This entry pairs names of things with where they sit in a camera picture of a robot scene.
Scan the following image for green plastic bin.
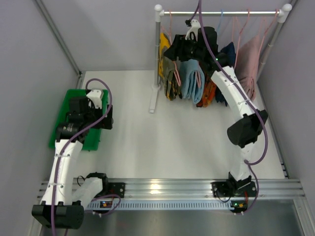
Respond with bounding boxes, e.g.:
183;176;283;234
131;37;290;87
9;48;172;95
49;89;110;151

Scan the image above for pink trousers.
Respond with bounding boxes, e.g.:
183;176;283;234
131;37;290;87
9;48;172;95
235;35;261;101

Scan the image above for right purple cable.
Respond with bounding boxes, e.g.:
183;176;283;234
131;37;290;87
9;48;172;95
191;0;269;212

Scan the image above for light blue trousers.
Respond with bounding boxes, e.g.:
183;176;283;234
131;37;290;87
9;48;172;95
179;59;205;105

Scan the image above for navy blue trousers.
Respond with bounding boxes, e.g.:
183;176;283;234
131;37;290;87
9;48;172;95
215;42;236;107

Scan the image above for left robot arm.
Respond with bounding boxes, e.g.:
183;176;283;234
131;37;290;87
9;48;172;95
31;96;113;235

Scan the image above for aluminium mounting rail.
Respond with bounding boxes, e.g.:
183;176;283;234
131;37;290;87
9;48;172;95
109;178;306;200

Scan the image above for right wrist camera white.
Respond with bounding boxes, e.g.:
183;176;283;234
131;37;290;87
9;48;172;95
185;19;201;41

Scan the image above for orange camouflage trousers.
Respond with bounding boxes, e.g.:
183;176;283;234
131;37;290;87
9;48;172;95
196;64;217;108

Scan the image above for pink wire hanger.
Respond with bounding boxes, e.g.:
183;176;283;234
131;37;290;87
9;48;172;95
231;9;251;69
162;14;181;86
195;71;202;88
257;9;278;60

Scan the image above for perforated cable duct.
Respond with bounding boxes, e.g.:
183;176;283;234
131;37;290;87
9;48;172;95
87;200;236;211

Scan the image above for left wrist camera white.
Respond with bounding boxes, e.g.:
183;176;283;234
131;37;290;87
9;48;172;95
86;89;103;109

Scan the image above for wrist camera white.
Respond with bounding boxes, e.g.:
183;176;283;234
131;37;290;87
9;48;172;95
185;19;201;41
86;89;103;109

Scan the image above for white clothes rack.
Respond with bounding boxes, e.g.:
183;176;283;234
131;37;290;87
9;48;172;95
149;0;296;114

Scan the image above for yellow camouflage trousers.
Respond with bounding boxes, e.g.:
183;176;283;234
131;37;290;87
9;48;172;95
158;33;182;101

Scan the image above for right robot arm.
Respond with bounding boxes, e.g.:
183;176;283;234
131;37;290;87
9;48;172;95
160;27;268;198

